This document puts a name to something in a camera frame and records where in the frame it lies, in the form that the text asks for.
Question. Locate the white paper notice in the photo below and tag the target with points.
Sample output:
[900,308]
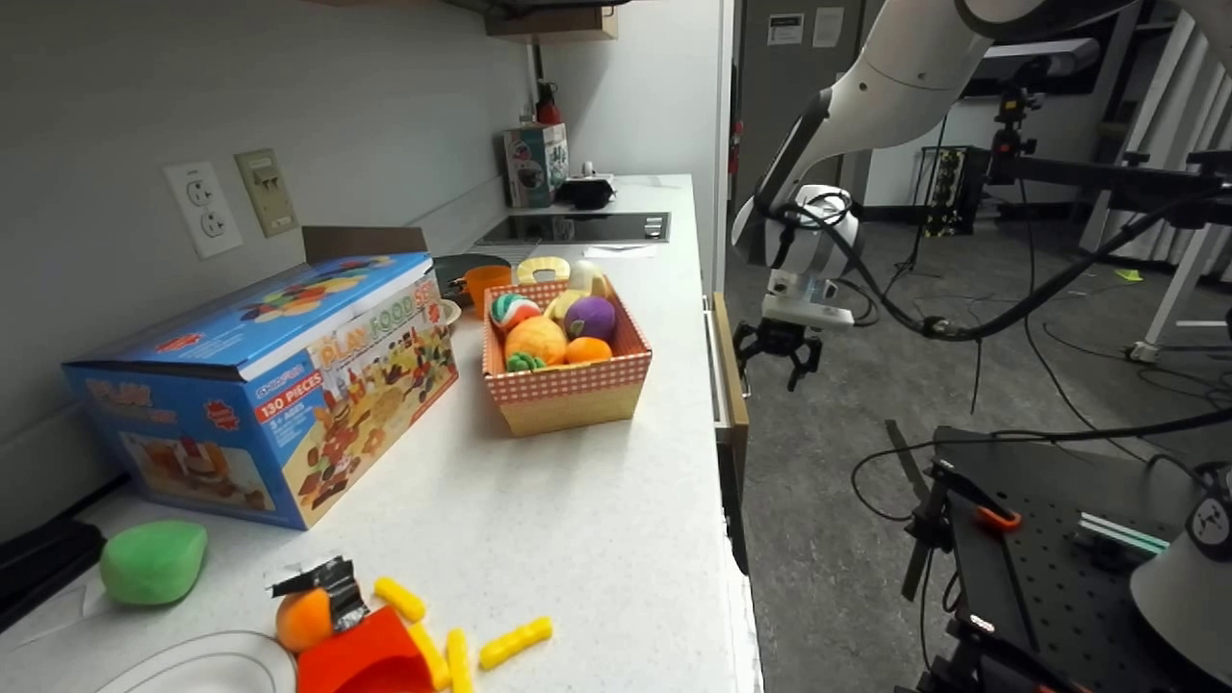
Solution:
[783,27]
[825,26]

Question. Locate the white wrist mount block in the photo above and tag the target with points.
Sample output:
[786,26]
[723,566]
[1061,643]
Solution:
[812,302]

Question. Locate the white plate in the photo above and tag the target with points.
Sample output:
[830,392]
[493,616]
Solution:
[194,669]

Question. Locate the white drawer with wooden front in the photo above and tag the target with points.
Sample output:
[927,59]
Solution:
[733,425]

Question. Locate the black white toy label piece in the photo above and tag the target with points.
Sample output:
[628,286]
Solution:
[337,588]

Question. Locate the black perforated table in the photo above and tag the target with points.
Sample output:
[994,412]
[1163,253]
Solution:
[1063,592]

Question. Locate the small orange toy fruit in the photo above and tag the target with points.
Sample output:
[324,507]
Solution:
[590,347]

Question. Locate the red toy fries carton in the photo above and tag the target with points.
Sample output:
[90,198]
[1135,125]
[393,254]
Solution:
[366,657]

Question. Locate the black mounting bar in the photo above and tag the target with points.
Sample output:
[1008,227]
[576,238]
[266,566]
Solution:
[921,542]

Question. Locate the grey door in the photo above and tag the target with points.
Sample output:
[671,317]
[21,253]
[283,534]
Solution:
[771,90]

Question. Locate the brown board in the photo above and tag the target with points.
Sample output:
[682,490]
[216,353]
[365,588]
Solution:
[360,240]

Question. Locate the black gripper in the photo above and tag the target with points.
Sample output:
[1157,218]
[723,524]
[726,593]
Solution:
[783,335]

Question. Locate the red bottle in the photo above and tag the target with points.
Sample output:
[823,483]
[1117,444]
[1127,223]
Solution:
[550,104]

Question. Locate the black horizontal stand bar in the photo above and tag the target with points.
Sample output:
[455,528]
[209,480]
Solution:
[1129,185]

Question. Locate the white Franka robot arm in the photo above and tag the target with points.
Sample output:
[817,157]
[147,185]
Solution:
[900,64]

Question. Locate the teal striped pen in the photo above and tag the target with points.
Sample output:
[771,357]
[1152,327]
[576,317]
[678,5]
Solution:
[1121,534]

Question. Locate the green toy leaf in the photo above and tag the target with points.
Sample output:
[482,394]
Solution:
[520,363]

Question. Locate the large orange toy fruit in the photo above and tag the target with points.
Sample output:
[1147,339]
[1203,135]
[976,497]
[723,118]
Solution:
[537,339]

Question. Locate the white dome object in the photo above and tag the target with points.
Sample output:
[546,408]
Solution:
[1188,603]

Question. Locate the beige wall switch plate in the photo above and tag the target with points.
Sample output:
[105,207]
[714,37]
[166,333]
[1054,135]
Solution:
[266,193]

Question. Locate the purple toy fruit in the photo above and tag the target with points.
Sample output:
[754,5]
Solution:
[590,317]

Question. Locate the white stand frame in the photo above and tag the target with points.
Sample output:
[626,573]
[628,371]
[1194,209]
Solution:
[1174,308]

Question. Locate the red white green toy fruit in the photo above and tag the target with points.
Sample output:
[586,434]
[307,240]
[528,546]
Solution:
[513,308]

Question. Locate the pale yellow toy fruit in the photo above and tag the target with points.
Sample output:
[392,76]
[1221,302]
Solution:
[564,306]

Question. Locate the yellow toy fry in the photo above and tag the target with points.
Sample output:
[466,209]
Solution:
[400,597]
[513,641]
[433,652]
[459,659]

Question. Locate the white wall outlet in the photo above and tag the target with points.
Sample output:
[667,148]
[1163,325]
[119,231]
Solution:
[201,207]

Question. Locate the yellow white toy food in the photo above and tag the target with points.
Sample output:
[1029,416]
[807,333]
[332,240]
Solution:
[542,272]

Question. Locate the black flat object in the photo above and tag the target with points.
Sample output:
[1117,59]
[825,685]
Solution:
[46,564]

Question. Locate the black induction cooktop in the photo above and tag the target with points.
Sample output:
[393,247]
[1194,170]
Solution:
[581,227]

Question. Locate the green rounded toy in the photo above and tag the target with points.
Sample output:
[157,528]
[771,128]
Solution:
[157,564]

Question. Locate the orange toy ball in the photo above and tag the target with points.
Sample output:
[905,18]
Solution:
[301,623]

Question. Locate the black equipment rack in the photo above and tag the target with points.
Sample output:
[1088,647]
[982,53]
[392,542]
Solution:
[958,193]

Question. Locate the checkered cardboard toy basket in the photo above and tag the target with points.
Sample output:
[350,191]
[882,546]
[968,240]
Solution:
[564,394]

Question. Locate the dark toy bowl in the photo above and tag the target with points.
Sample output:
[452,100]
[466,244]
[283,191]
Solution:
[452,272]

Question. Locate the black pot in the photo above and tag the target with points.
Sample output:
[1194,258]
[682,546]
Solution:
[586,191]

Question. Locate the blue toy food box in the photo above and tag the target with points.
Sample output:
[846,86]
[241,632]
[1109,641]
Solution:
[256,388]

